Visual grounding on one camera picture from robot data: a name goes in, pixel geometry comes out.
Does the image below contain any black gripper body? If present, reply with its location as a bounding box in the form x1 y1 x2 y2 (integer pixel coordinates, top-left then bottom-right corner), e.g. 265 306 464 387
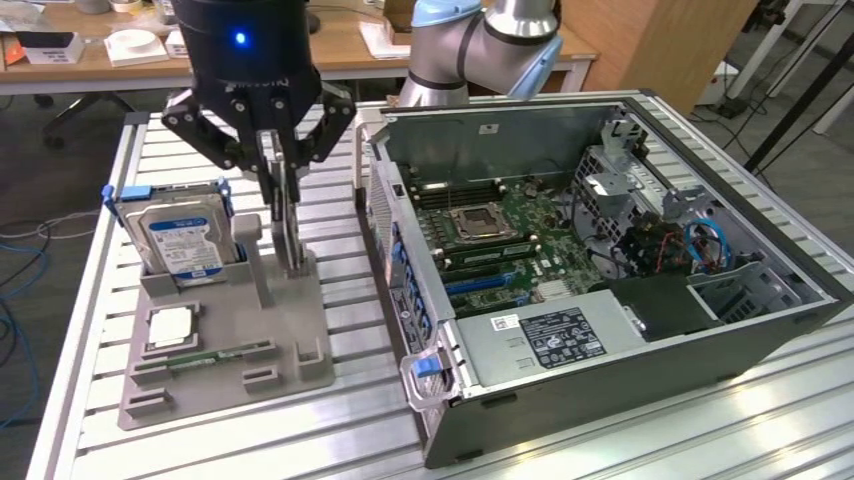
170 0 326 134

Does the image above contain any graphics card with metal bracket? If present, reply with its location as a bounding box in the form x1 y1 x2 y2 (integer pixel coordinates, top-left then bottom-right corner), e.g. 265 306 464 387
255 127 303 275

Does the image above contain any small white labelled box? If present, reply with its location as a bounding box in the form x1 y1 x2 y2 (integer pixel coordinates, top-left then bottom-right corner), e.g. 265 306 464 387
163 28 193 60

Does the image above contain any white paper booklet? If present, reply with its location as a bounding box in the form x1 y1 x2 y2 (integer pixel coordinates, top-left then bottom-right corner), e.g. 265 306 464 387
358 20 414 61

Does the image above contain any white block with round hole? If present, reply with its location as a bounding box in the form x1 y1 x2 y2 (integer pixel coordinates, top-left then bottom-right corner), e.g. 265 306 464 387
103 28 171 68

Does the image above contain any office chair base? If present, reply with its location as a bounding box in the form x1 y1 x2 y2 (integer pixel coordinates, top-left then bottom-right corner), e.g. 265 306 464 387
37 89 139 150

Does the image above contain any hard disk in blue caddy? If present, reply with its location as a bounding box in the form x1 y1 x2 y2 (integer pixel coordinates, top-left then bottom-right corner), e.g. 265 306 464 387
101 178 237 289

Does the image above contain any brown cardboard box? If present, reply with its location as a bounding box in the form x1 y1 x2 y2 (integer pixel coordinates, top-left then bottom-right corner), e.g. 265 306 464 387
383 0 420 35

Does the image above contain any white box black top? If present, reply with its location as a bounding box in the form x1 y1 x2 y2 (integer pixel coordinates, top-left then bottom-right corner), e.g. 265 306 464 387
14 30 87 66

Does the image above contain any CPU socket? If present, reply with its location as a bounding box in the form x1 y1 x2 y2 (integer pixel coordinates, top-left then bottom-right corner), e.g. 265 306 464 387
448 203 517 246

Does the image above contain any orange box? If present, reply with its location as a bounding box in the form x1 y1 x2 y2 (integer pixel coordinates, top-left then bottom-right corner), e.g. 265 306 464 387
0 35 27 72

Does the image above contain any RAM stick with white label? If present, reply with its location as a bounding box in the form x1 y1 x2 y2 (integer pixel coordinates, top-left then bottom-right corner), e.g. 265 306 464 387
458 243 540 266

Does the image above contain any silver CPU chip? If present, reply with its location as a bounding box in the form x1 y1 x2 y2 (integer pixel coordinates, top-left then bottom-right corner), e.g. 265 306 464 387
147 308 195 349

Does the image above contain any blue expansion slot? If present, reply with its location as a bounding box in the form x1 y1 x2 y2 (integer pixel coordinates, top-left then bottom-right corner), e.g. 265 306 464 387
445 272 520 296

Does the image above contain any green motherboard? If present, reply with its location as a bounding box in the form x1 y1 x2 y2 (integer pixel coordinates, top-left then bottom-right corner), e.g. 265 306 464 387
399 172 602 321

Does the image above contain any green RAM stick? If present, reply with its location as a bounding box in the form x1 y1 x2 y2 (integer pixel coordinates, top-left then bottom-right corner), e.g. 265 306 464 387
167 348 246 372

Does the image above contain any metal disk bay cage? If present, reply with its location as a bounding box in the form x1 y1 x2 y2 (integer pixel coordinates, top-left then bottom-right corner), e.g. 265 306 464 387
570 144 669 241

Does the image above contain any grey plastic parts rack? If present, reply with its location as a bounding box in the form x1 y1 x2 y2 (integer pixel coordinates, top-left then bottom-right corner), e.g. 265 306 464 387
118 212 337 431

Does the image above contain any grey power supply unit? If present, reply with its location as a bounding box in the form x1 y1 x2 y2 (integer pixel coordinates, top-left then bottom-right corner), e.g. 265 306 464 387
444 289 649 391

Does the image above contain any wooden cabinet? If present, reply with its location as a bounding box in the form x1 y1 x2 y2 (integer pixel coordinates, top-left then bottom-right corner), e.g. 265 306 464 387
562 0 762 109

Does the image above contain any black power strip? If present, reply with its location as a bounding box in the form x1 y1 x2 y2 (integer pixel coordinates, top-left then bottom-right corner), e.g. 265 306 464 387
714 97 754 120

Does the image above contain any black plastic shroud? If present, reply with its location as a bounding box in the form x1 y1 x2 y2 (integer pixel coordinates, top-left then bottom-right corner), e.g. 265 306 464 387
610 274 726 342

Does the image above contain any open black PC case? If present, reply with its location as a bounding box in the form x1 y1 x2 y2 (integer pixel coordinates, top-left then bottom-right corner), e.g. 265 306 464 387
351 88 854 470

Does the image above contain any black slanted pole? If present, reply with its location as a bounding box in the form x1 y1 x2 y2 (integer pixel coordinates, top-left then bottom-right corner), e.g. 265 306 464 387
742 0 854 174

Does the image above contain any perforated metal disk bay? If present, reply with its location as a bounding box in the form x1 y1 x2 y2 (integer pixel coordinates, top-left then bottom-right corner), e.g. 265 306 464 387
686 259 790 322

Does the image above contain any wooden desk white frame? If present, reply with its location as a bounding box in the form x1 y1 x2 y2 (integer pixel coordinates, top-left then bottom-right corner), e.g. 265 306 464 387
0 0 601 109

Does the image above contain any white floor cable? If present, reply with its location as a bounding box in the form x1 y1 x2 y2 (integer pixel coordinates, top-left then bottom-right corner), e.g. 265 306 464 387
0 209 102 241

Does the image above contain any blue floor cable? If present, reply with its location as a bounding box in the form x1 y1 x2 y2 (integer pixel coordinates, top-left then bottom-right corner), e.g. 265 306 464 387
0 242 55 431

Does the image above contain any grey latch handle blue tab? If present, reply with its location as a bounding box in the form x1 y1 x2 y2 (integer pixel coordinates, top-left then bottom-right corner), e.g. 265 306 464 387
398 344 464 414

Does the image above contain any blue disk wire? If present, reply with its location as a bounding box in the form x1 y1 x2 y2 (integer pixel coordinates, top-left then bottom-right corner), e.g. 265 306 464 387
684 217 736 274

